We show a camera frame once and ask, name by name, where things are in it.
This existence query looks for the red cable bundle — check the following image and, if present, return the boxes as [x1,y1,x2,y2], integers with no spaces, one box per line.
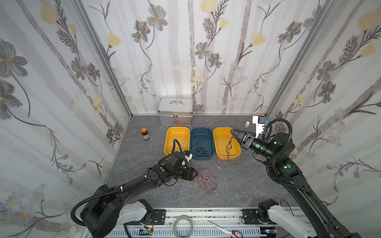
[194,169,218,194]

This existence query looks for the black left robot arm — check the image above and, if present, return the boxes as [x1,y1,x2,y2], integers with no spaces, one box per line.
[70,138,198,238]

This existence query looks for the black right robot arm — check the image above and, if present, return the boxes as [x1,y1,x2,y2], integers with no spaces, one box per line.
[230,119,360,238]

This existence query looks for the small white-capped pink bottle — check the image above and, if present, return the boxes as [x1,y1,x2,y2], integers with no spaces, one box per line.
[244,121,250,129]

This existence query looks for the right yellow plastic bin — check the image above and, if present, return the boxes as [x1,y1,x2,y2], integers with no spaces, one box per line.
[213,127,241,161]

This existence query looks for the yellow plastic bin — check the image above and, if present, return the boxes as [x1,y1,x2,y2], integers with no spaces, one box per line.
[213,127,241,161]
[164,127,190,155]

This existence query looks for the dark teal plastic bin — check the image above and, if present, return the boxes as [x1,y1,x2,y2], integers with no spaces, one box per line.
[190,128,215,161]

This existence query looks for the left yellow plastic bin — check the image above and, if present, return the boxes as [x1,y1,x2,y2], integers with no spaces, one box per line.
[164,127,190,155]

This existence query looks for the brown bottle orange cap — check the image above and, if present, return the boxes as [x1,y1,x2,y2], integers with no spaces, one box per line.
[141,128,150,140]

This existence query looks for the silver aluminium first-aid case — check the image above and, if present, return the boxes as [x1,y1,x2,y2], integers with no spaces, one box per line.
[158,97,193,127]

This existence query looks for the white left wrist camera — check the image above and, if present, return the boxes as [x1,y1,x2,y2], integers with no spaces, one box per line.
[183,151,193,162]

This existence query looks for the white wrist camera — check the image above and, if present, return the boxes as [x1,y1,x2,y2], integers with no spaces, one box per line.
[183,151,193,162]
[252,116,270,138]

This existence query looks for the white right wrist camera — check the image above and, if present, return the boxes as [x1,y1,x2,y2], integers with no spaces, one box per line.
[252,116,270,138]

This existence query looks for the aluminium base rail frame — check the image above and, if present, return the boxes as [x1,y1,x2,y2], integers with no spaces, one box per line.
[80,206,331,238]

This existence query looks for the coiled white cable roll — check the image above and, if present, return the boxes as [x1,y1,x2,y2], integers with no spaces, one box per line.
[173,215,194,238]

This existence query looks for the scissors on rail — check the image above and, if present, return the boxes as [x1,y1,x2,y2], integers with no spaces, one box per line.
[208,220,238,238]

